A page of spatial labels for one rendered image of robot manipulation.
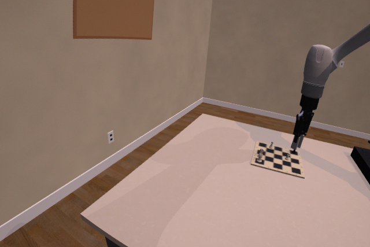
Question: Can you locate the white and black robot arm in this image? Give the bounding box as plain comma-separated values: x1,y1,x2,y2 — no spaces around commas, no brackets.
301,23,370,98

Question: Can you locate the white chess rook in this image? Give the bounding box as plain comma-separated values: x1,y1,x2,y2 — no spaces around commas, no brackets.
257,153,263,163

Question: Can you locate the chessboard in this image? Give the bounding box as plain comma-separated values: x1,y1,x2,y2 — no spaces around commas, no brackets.
251,141,305,179

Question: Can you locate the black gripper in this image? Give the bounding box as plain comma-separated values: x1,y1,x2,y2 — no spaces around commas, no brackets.
291,94,319,150

